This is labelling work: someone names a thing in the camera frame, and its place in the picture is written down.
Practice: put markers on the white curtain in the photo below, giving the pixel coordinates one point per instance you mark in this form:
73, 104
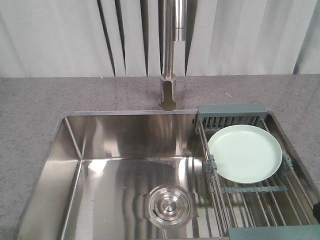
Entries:
126, 38

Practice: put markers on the teal wire dish rack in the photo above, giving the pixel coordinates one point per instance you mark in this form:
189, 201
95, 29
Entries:
277, 208

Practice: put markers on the stainless steel sink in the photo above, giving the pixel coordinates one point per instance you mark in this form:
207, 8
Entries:
98, 165

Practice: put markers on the mint green plate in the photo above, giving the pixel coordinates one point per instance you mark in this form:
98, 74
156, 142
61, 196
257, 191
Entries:
245, 154

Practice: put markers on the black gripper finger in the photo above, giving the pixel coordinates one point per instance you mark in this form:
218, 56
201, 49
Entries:
316, 210

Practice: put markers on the steel sink drain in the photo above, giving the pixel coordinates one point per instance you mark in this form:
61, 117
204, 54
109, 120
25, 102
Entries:
168, 206

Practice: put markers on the chrome faucet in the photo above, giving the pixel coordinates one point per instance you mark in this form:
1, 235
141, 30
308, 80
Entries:
175, 31

